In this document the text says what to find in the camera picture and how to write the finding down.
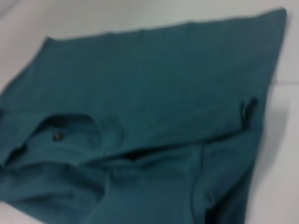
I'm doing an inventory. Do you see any teal T-shirt with FREE print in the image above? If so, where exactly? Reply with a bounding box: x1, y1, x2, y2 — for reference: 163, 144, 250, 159
0, 8, 288, 224

